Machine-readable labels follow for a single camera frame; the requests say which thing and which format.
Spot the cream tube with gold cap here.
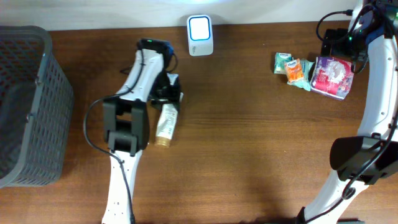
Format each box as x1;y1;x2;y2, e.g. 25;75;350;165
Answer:
155;104;178;148

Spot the red purple tissue pack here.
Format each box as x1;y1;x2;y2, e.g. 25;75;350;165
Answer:
310;57;354;100

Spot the orange tissue packet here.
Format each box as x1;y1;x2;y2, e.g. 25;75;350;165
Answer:
284;59;304;84

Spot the green wet wipes pack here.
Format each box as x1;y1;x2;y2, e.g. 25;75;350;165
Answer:
287;58;315;91

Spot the teal tissue packet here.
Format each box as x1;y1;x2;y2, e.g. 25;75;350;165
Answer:
274;52;293;75

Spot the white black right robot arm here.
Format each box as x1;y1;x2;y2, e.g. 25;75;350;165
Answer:
294;0;397;223

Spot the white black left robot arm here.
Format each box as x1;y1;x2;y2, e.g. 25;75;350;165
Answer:
102;39;183;223

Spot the white barcode scanner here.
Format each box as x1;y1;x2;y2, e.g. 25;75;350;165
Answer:
187;14;214;57

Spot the grey plastic mesh basket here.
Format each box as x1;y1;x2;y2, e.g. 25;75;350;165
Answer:
1;26;74;188

